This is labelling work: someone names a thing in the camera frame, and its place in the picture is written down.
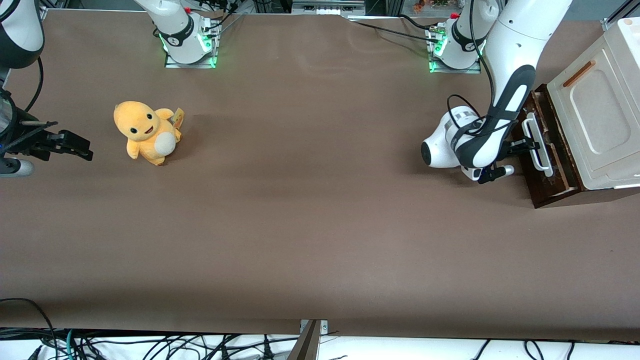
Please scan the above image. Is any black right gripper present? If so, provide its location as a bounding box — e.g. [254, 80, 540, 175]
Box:
[4, 116, 94, 162]

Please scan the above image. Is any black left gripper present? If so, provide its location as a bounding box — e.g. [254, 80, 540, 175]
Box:
[507, 141, 541, 158]

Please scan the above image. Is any white drawer handle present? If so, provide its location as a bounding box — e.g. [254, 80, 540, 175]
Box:
[521, 112, 555, 179]

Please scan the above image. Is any dark wood drawer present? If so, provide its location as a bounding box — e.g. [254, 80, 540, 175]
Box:
[514, 85, 584, 202]

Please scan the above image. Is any yellow plush toy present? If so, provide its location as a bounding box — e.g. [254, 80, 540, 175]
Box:
[113, 100, 184, 167]

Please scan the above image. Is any brown table cover sheet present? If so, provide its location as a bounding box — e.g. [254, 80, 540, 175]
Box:
[0, 9, 640, 342]

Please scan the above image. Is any silver device box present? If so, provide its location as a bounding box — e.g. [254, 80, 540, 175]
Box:
[291, 0, 367, 16]

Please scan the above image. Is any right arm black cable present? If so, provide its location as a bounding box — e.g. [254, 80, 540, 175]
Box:
[24, 56, 45, 115]

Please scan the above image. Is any white cabinet with dark frame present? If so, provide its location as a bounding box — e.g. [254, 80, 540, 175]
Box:
[530, 17, 640, 209]

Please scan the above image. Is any orange cabinet handle strip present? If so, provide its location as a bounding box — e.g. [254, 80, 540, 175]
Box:
[562, 60, 597, 88]

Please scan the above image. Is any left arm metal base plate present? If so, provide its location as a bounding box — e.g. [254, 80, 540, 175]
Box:
[428, 55, 482, 75]

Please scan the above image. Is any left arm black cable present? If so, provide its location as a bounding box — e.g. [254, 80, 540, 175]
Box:
[446, 0, 518, 138]

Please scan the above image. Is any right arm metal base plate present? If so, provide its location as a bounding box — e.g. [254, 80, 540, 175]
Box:
[164, 47, 219, 69]

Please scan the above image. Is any aluminium frame profile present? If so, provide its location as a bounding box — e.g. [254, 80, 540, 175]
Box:
[601, 0, 640, 32]

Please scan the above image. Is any black looped cable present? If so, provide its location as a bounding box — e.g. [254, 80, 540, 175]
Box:
[0, 298, 57, 360]

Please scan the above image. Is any short black table cable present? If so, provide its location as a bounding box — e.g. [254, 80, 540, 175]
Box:
[398, 14, 438, 32]

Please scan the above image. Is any long black table cable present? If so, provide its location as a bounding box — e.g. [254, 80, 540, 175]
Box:
[347, 20, 436, 43]

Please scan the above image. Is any black cable at arm base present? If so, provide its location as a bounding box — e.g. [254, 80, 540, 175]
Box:
[197, 0, 247, 38]

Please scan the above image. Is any silver bracket plate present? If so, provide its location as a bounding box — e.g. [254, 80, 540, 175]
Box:
[299, 319, 329, 335]

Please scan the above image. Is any grey metal post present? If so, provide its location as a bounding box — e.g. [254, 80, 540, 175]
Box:
[286, 320, 322, 360]

